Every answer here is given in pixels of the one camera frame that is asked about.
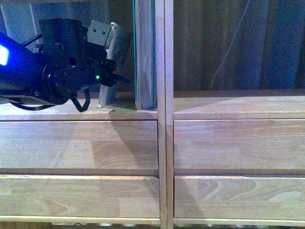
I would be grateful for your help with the right wooden shelf cabinet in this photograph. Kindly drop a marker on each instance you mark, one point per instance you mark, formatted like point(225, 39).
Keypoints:
point(235, 111)

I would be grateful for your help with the left wooden shelf cabinet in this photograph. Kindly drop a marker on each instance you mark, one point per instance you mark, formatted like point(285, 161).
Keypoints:
point(121, 110)

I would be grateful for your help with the upper right wooden drawer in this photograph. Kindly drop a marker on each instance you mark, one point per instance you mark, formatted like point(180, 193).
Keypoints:
point(240, 144)

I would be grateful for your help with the wooden drawer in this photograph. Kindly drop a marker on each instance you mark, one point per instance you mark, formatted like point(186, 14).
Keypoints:
point(226, 197)
point(240, 144)
point(79, 196)
point(107, 145)

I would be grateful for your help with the lower right wooden drawer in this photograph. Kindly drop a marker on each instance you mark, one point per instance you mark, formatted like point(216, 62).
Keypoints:
point(226, 197)

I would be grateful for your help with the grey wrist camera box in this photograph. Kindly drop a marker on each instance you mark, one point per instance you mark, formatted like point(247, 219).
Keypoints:
point(98, 33)

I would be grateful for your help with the lower left wooden drawer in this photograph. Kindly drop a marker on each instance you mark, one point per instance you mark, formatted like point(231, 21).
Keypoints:
point(79, 196)

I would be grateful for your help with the white book with text spine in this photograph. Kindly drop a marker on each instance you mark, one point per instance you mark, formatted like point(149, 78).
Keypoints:
point(117, 46)

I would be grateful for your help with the teal covered upright book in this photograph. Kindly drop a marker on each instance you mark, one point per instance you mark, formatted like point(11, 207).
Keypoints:
point(144, 54)

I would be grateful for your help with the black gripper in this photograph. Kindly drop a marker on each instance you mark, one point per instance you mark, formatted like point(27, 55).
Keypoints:
point(74, 63)

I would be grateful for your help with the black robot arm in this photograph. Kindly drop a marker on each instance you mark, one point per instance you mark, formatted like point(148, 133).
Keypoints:
point(21, 70)

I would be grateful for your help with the upper left wooden drawer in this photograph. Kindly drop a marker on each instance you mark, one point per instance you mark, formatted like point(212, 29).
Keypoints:
point(107, 145)

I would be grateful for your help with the wooden shelf cabinet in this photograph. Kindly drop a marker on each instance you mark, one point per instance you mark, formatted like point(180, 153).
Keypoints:
point(121, 110)
point(235, 111)

